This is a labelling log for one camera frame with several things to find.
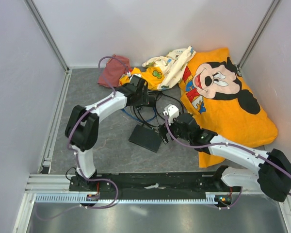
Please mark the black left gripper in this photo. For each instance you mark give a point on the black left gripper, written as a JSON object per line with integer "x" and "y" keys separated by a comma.
{"x": 143, "y": 101}

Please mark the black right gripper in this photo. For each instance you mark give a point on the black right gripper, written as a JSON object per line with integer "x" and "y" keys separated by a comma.
{"x": 163, "y": 130}

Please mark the black network switch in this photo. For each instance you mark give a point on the black network switch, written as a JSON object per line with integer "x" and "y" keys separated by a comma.
{"x": 145, "y": 138}

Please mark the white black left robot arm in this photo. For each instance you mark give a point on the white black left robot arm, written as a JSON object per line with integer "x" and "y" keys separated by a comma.
{"x": 83, "y": 125}

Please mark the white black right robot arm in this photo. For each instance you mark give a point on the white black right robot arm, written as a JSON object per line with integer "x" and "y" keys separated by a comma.
{"x": 269, "y": 171}

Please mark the black power adapter brick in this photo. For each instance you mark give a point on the black power adapter brick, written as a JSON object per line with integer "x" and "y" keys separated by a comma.
{"x": 150, "y": 101}

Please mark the yellow dinosaur garment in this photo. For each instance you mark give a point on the yellow dinosaur garment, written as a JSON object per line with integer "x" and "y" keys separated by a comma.
{"x": 152, "y": 75}

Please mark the maroon red cloth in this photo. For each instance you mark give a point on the maroon red cloth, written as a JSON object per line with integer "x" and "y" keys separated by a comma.
{"x": 115, "y": 67}

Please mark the cream dinosaur print cloth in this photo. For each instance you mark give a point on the cream dinosaur print cloth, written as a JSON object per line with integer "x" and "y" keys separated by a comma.
{"x": 172, "y": 66}

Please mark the orange Mickey Mouse pillow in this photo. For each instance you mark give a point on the orange Mickey Mouse pillow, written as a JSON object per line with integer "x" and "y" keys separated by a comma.
{"x": 221, "y": 101}

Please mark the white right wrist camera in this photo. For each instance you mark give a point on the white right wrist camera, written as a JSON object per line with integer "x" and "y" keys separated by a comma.
{"x": 171, "y": 111}

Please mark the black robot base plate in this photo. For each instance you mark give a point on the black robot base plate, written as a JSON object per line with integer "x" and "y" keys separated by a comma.
{"x": 170, "y": 184}

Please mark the grey slotted cable duct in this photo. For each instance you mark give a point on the grey slotted cable duct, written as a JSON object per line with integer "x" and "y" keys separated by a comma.
{"x": 90, "y": 199}

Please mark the aluminium frame rail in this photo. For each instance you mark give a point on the aluminium frame rail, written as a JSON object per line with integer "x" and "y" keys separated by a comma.
{"x": 47, "y": 183}

